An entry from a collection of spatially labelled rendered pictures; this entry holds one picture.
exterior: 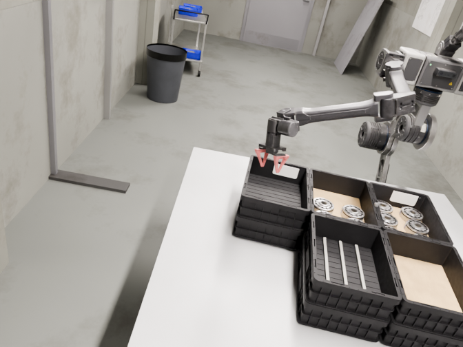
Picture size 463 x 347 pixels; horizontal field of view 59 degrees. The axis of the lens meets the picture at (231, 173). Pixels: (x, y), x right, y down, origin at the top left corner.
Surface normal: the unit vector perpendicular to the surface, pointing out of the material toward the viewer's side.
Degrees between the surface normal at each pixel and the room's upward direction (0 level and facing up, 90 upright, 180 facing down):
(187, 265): 0
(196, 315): 0
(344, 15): 90
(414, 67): 90
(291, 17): 90
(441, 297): 0
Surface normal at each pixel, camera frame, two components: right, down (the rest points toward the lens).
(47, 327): 0.18, -0.85
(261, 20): -0.07, 0.49
